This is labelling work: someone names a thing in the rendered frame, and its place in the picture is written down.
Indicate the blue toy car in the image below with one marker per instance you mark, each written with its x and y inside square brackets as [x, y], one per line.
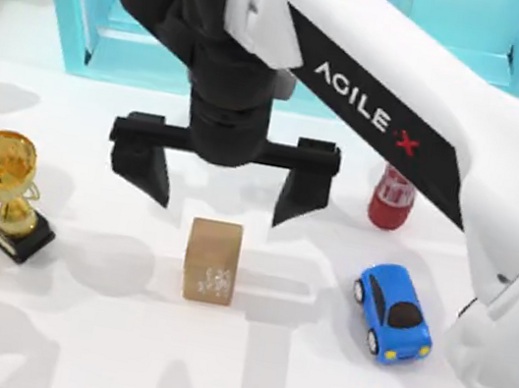
[392, 306]

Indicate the light blue rack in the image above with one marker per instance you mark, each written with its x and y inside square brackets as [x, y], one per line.
[87, 1]

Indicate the pale grey rounded box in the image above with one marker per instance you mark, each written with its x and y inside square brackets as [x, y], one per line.
[285, 86]

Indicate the red bottle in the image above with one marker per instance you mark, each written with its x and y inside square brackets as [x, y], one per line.
[389, 206]

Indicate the brown cardboard box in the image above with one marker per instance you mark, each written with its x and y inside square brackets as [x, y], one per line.
[212, 261]

